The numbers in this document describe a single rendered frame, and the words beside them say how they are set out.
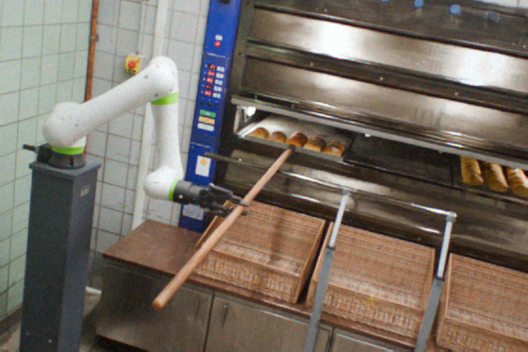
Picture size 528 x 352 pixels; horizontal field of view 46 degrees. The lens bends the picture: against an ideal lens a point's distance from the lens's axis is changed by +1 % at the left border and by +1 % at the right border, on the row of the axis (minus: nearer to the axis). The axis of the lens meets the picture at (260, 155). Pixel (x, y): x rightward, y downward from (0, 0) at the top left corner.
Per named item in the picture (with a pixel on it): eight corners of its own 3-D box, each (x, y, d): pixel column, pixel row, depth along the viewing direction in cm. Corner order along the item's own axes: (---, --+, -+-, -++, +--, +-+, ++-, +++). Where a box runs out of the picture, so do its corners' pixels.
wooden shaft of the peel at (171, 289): (160, 312, 164) (162, 303, 163) (150, 310, 165) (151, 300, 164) (291, 154, 325) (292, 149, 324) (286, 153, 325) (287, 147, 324)
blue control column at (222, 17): (254, 210, 557) (298, -37, 495) (271, 215, 553) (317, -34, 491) (165, 313, 377) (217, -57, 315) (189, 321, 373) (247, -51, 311)
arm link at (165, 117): (144, 105, 244) (172, 106, 241) (156, 98, 254) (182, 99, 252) (153, 191, 255) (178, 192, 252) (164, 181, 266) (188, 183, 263)
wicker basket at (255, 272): (222, 238, 356) (229, 192, 348) (317, 265, 342) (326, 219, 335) (189, 273, 310) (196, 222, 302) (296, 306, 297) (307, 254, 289)
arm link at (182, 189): (170, 206, 240) (173, 184, 238) (181, 196, 251) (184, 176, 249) (185, 209, 239) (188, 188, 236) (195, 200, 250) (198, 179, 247)
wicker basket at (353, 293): (320, 266, 342) (330, 220, 334) (423, 294, 331) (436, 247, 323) (303, 308, 297) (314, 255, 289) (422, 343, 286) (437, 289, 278)
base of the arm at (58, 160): (14, 157, 249) (14, 142, 247) (37, 148, 263) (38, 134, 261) (73, 172, 243) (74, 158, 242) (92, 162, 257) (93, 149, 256)
